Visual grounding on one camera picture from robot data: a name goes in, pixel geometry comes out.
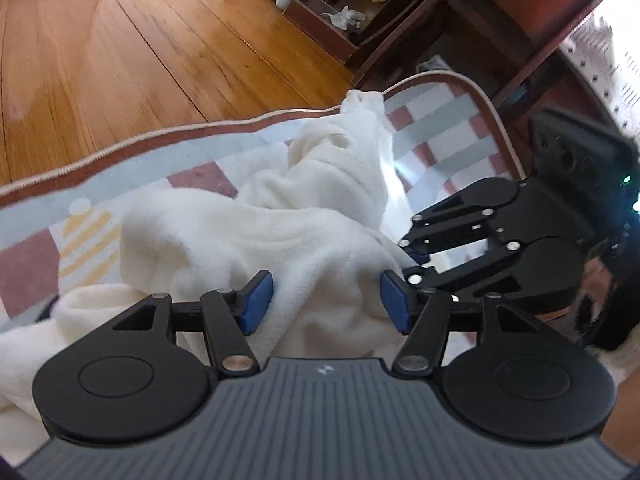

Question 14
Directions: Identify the white lace cloth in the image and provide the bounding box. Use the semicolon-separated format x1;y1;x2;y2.
559;15;640;141

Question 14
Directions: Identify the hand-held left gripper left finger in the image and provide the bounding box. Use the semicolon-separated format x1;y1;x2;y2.
112;269;275;376

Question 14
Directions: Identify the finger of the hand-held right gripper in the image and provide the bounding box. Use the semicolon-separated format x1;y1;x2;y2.
405;241;522;306
399;191;503;266

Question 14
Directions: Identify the dark wooden open drawer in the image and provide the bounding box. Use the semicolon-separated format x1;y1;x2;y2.
284;0;451;66

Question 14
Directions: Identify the person's right forearm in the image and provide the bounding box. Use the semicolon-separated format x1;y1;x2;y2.
575;255;640;461

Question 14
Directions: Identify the crumpled white plastic bag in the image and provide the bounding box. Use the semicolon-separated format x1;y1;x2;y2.
320;6;366;31

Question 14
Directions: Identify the striped checked rug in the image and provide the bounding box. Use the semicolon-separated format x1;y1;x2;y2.
0;71;531;356

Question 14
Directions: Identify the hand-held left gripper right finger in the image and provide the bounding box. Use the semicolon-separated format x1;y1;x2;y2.
379;269;551;378

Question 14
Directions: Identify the white fleece sweatshirt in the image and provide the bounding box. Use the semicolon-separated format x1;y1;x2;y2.
0;89;416;466

